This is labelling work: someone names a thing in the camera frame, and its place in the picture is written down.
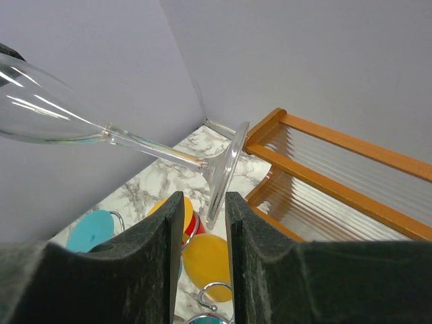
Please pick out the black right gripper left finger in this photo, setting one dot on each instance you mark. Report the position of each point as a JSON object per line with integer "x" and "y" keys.
{"x": 32, "y": 290}

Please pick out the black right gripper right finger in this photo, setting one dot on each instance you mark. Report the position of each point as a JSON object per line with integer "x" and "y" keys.
{"x": 279, "y": 280}

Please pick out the yellow plastic wine glass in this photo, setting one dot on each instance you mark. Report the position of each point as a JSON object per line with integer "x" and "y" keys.
{"x": 205, "y": 256}

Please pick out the blue plastic wine glass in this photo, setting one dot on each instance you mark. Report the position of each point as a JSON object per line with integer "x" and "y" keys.
{"x": 91, "y": 229}

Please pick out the clear wine glass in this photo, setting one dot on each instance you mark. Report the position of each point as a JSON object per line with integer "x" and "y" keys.
{"x": 37, "y": 107}

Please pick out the red plastic wine glass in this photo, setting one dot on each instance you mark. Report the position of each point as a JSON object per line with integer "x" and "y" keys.
{"x": 192, "y": 226}

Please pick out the wooden slatted rack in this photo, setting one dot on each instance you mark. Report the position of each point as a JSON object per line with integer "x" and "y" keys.
{"x": 328, "y": 186}

